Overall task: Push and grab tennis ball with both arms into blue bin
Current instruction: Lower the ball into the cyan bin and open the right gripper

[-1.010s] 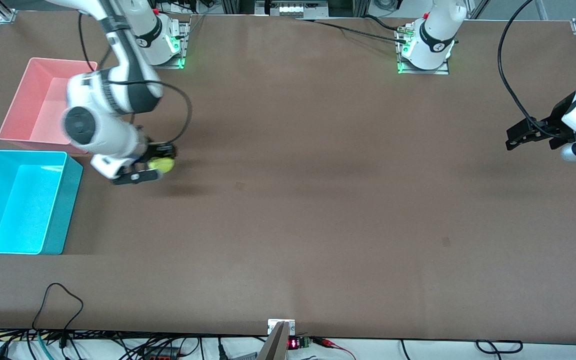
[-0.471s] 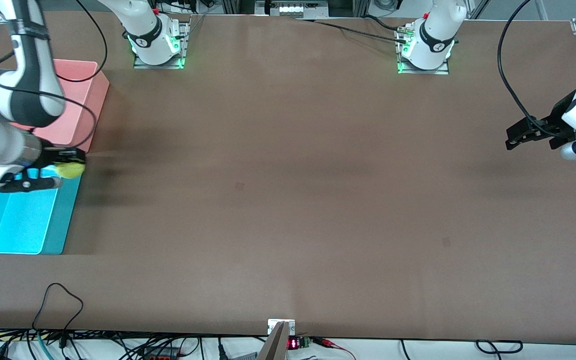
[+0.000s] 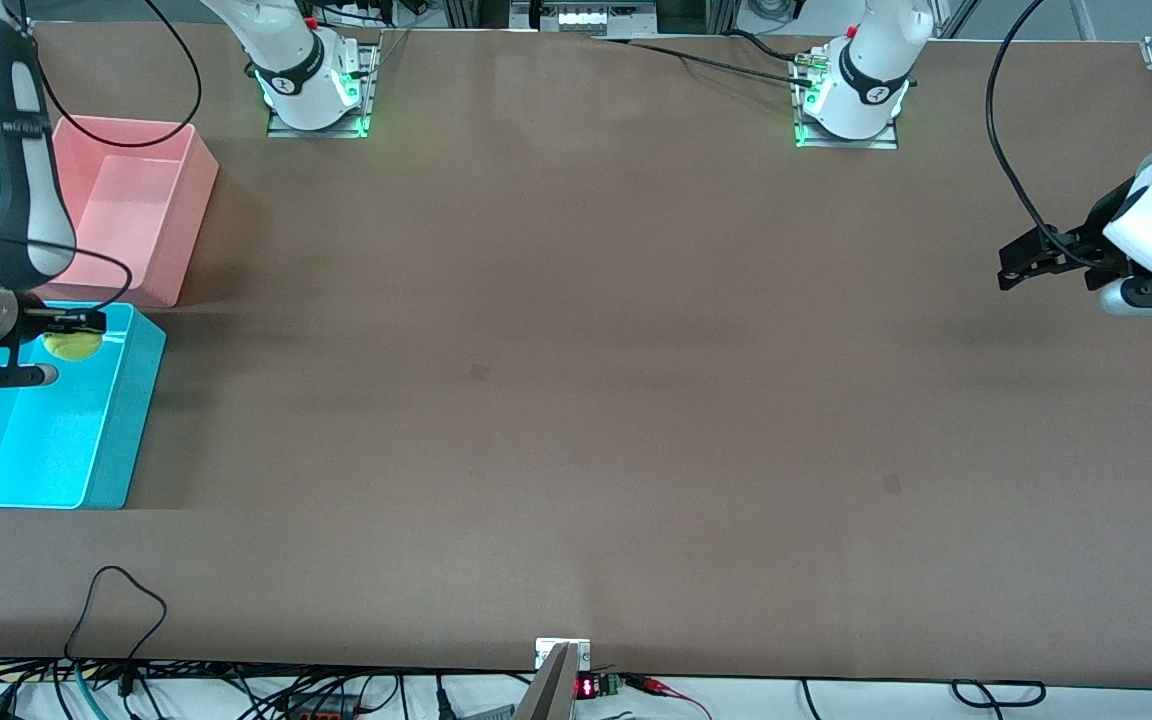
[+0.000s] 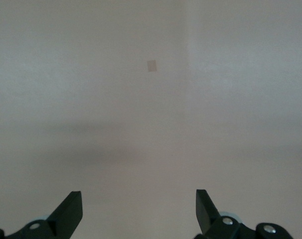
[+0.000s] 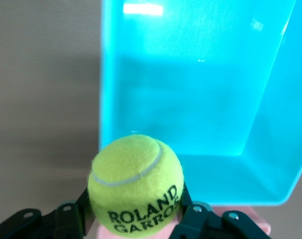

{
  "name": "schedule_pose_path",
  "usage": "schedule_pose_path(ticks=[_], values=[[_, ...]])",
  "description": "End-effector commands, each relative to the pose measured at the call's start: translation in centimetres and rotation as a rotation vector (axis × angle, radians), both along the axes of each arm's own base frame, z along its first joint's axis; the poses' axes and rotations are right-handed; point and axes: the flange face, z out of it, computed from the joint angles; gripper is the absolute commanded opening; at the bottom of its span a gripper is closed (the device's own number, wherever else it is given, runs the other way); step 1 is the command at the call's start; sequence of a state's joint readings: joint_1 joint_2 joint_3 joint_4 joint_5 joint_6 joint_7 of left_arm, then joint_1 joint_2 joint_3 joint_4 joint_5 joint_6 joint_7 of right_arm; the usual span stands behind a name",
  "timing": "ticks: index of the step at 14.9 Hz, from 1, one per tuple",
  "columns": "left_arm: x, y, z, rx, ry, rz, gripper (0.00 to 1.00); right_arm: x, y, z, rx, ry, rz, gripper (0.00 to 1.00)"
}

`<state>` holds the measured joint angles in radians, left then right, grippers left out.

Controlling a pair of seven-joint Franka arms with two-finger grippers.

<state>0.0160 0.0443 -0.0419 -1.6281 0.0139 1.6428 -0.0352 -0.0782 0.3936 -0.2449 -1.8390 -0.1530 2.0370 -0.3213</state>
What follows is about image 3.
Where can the grey front camera bracket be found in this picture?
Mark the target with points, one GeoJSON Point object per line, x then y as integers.
{"type": "Point", "coordinates": [554, 685]}

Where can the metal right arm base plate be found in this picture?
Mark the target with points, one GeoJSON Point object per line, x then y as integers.
{"type": "Point", "coordinates": [368, 100]}

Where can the yellow tennis ball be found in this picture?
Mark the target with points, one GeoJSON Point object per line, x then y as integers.
{"type": "Point", "coordinates": [71, 347]}

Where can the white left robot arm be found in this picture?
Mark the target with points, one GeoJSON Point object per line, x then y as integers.
{"type": "Point", "coordinates": [876, 70]}

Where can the blue plastic bin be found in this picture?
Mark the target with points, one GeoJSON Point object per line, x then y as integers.
{"type": "Point", "coordinates": [56, 440]}

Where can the red LED display module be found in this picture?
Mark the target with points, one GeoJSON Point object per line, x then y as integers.
{"type": "Point", "coordinates": [596, 687]}

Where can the pink plastic bin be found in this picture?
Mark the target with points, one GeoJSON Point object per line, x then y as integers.
{"type": "Point", "coordinates": [136, 200]}

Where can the aluminium frame with white light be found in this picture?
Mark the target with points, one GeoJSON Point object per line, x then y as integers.
{"type": "Point", "coordinates": [586, 16]}

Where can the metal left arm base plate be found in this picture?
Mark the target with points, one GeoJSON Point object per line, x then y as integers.
{"type": "Point", "coordinates": [886, 142]}

